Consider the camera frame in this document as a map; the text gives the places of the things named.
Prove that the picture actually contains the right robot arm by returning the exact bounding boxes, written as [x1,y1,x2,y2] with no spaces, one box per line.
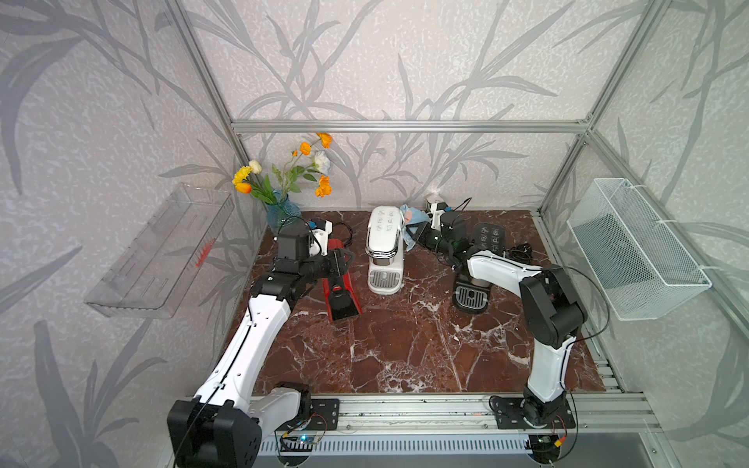
[407,222,587,429]

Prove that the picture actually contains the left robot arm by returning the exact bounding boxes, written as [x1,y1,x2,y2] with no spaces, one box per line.
[167,248,355,467]

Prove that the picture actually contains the blue glass vase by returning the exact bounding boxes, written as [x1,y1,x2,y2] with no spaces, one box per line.
[266,195,302,234]

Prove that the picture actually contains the orange yellow artificial flowers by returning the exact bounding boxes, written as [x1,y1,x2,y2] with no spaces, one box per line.
[232,133,334,206]

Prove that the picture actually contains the red coffee machine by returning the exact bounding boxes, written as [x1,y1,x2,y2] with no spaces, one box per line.
[323,239,361,323]

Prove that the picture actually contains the white wire mesh basket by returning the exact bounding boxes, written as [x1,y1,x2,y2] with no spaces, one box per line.
[568,179,713,322]

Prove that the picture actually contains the clear plastic wall shelf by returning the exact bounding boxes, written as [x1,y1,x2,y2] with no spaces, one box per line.
[84,183,235,319]

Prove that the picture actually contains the blue pink patterned cloth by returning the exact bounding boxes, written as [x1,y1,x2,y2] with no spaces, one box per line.
[400,205,430,252]

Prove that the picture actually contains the white coffee machine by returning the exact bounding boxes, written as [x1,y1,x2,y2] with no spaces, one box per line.
[366,206,405,296]

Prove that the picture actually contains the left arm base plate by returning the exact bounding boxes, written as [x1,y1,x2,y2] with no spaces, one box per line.
[300,398,341,432]

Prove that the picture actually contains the black coffee machine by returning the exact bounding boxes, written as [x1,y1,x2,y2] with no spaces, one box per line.
[453,222,505,315]

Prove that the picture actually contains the aluminium front rail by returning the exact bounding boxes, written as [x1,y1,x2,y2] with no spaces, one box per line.
[237,389,661,438]

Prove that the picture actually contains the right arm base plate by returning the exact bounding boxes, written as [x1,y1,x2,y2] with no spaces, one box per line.
[489,392,577,430]

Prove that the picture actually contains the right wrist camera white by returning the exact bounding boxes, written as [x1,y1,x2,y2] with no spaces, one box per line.
[427,199,462,232]

